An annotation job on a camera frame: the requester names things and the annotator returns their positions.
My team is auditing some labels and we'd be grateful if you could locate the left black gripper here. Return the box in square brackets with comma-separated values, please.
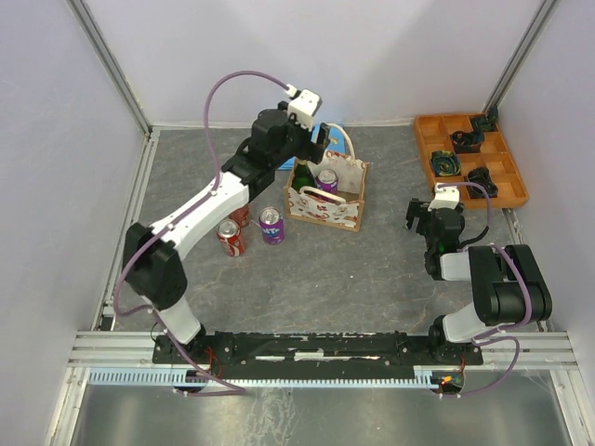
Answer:
[271, 102, 331, 169]

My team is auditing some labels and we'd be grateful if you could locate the purple soda can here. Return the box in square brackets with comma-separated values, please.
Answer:
[258, 206, 284, 245]
[315, 169, 338, 194]

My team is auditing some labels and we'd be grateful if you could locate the patterned canvas tote bag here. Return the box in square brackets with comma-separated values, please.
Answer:
[284, 126, 369, 232]

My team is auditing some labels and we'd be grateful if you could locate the purple soda can front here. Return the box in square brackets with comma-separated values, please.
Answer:
[258, 206, 284, 245]

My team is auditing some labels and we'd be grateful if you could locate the red soda can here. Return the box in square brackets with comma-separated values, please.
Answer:
[229, 204, 251, 228]
[217, 219, 245, 257]

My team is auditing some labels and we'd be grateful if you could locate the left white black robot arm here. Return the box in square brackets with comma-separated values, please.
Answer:
[122, 90, 329, 362]

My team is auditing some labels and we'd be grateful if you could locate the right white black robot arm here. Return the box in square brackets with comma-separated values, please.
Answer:
[399, 198, 552, 367]

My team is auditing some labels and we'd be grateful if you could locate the blue printed folded cloth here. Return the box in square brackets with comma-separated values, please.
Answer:
[278, 124, 349, 171]

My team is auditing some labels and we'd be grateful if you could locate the dark green glass bottle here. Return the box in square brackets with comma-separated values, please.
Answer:
[292, 160, 316, 192]

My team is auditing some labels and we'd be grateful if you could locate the rolled dark sock left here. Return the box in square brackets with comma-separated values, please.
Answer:
[430, 151, 461, 177]

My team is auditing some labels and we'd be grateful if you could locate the rolled dark sock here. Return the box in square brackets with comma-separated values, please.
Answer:
[430, 151, 461, 177]
[469, 105, 499, 133]
[450, 131, 484, 154]
[465, 166, 498, 199]

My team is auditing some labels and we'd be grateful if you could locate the orange compartment tray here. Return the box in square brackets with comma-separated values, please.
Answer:
[413, 113, 529, 208]

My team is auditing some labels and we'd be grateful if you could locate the rolled dark sock bottom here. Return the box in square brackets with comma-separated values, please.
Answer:
[465, 166, 498, 199]

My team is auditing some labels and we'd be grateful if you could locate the rolled dark sock middle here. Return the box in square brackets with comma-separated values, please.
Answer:
[450, 131, 484, 154]

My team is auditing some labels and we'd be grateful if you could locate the rolled dark sock top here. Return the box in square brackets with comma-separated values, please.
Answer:
[469, 105, 499, 133]

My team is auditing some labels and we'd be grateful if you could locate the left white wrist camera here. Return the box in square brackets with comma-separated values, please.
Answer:
[285, 84, 323, 131]

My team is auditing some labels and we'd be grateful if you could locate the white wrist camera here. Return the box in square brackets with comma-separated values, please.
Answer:
[285, 84, 323, 131]
[428, 183, 460, 211]

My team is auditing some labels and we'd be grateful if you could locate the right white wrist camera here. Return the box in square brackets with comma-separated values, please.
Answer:
[428, 183, 460, 211]

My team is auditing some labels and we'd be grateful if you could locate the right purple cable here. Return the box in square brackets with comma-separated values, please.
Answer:
[436, 181, 534, 400]

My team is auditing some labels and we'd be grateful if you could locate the blue slotted cable duct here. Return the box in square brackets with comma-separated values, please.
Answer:
[87, 367, 438, 389]

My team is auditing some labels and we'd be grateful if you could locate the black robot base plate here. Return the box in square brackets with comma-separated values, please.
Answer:
[152, 330, 485, 379]

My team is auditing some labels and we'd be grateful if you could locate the aluminium frame rail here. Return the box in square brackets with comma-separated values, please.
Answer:
[67, 331, 578, 371]

